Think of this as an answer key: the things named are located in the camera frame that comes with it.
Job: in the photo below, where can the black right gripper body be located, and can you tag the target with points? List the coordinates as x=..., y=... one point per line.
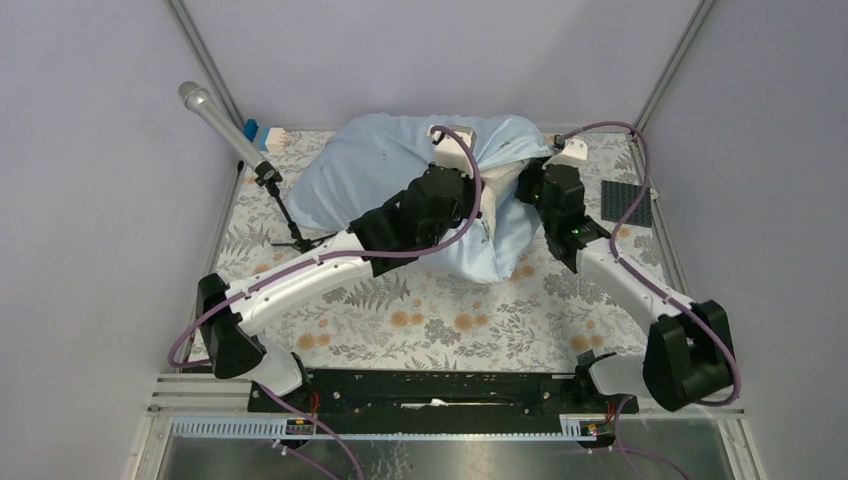
x=531, y=192

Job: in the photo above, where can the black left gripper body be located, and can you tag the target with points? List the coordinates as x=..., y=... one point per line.
x=464, y=209

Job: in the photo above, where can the cream white pillow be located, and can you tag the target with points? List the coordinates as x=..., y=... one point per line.
x=498, y=182

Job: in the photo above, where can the light blue pillowcase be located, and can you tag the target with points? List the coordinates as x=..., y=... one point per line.
x=377, y=155

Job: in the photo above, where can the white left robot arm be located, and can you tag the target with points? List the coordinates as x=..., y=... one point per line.
x=232, y=315

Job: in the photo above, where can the blue and white block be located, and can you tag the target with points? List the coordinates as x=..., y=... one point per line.
x=269, y=139

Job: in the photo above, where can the silver microphone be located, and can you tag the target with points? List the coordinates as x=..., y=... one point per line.
x=199, y=101

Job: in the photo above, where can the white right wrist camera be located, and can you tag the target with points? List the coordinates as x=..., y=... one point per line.
x=571, y=151

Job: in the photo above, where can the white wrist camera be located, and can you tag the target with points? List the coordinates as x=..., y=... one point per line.
x=448, y=152
x=571, y=151

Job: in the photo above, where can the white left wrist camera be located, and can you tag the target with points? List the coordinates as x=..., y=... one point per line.
x=448, y=152

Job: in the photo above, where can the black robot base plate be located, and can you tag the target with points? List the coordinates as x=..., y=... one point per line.
x=343, y=393

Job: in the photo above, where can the white slotted cable duct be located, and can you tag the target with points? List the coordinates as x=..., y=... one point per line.
x=430, y=427

